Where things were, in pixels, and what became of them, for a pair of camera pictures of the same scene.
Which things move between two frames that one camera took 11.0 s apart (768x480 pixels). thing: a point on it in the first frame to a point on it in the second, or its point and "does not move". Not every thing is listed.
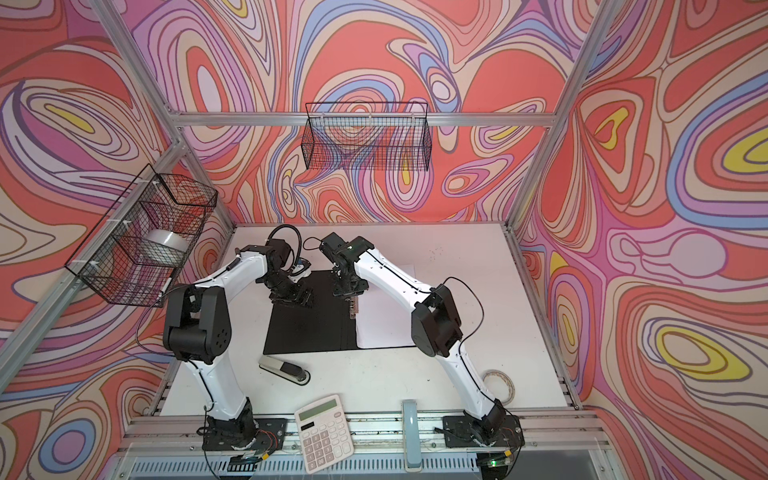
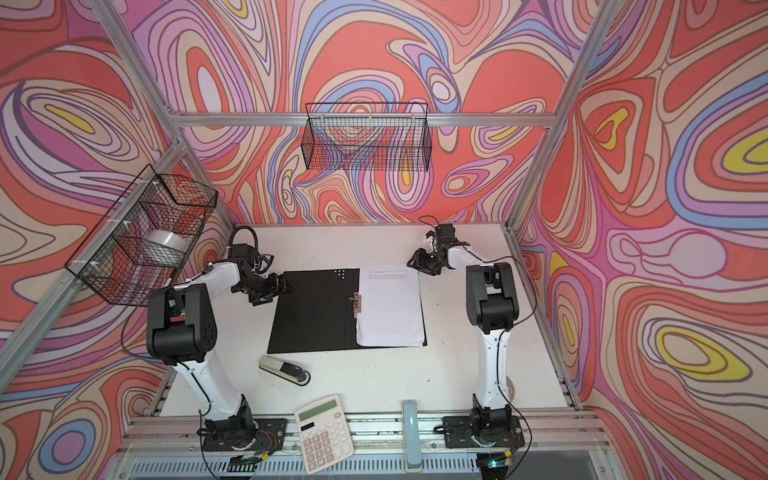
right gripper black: (338, 290) to (420, 262)
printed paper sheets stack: (383, 321) does not move
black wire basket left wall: (141, 246) does not move
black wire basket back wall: (367, 136) does not move
